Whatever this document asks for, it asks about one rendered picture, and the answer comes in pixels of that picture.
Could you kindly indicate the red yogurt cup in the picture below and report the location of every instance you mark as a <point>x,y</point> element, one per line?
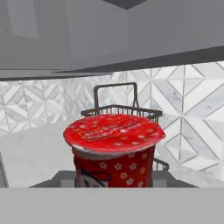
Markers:
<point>113,137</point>

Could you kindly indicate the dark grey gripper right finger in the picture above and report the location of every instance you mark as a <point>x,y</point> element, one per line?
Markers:
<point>172,180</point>

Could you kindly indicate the grey wall cabinet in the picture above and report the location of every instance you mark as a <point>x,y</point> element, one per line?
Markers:
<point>110,32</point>

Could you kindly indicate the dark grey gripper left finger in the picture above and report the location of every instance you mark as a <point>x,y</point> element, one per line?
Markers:
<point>59,179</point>

